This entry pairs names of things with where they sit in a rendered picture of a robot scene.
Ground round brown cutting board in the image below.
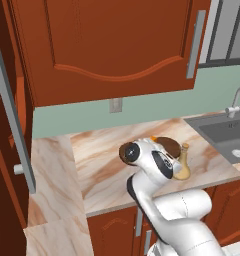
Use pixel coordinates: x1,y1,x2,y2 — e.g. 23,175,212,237
118,136,182,166

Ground beige condiment bottle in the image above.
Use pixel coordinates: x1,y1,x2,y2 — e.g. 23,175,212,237
172,142,192,181

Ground red-brown base cupboard door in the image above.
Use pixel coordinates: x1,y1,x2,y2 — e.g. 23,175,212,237
203,177,240,248
86,205,140,256

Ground grey sink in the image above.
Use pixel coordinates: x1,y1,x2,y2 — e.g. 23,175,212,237
183,111,240,165

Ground tall red-brown cupboard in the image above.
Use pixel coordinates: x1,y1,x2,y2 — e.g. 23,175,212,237
0,0,35,256

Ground silver tap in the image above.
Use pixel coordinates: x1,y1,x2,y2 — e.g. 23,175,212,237
224,85,240,119

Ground grey wall socket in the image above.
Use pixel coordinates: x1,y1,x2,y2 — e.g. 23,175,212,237
109,97,123,114

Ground red-brown wall cupboard door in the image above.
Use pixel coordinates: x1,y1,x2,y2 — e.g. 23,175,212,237
7,0,212,108

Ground grey base cupboard handle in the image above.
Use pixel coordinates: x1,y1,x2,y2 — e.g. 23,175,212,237
135,207,144,238
143,229,153,256

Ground long grey cupboard handle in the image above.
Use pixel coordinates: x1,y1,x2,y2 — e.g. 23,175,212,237
0,46,37,195

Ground grey wall cupboard handle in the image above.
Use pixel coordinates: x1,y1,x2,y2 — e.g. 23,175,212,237
186,9,207,80

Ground window with dark frame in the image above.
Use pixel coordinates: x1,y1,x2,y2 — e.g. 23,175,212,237
198,0,240,70

